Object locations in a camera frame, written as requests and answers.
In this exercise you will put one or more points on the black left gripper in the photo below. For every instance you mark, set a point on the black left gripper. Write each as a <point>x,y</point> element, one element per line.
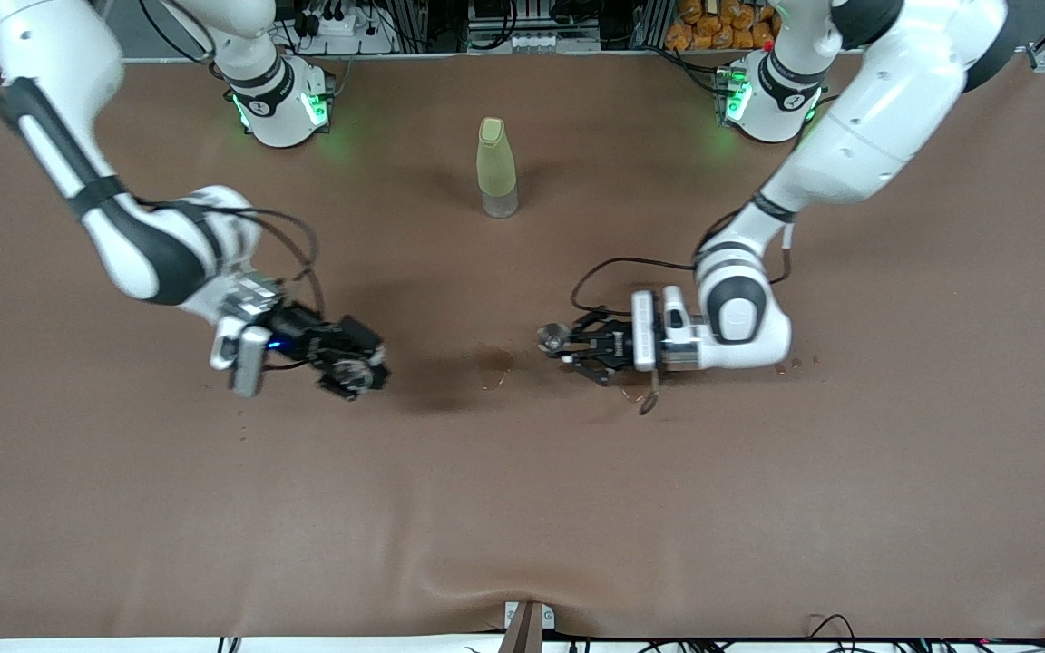
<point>614,343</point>

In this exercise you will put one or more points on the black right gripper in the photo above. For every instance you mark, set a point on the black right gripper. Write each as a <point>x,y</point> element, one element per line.
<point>303,328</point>

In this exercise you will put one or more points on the clear glass measuring cup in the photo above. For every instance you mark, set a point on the clear glass measuring cup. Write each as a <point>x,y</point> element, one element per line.
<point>355,372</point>

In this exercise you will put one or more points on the steel double jigger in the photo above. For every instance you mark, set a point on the steel double jigger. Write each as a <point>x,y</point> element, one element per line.
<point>551,337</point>

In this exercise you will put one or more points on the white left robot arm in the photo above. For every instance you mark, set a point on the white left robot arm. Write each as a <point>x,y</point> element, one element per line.
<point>894,100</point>

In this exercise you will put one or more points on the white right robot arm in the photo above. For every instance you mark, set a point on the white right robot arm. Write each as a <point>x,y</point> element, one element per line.
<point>51,54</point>

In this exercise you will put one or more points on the green sleeved shaker bottle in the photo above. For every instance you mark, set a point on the green sleeved shaker bottle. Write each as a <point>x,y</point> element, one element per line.
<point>496,168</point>

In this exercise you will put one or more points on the brown liquid puddle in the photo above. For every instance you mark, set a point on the brown liquid puddle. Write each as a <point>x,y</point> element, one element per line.
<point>631,385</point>
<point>493,365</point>

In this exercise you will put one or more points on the brown table mat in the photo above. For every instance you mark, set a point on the brown table mat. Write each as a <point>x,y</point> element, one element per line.
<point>522,508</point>

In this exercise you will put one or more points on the small liquid droplets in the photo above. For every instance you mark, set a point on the small liquid droplets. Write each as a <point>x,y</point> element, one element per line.
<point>799,365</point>

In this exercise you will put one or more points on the white connector strip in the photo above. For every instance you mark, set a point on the white connector strip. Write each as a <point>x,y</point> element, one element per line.
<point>541,42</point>

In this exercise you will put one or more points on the orange snack packages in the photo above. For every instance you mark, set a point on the orange snack packages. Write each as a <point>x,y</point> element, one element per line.
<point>708,32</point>

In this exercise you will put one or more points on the white power strip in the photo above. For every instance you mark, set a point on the white power strip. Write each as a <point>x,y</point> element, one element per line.
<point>341,25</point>

